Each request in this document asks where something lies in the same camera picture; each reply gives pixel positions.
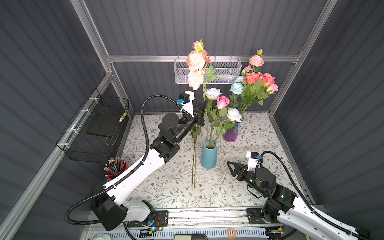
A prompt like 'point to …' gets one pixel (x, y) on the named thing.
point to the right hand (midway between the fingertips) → (231, 165)
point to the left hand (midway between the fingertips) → (207, 101)
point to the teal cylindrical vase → (209, 154)
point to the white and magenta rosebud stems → (195, 132)
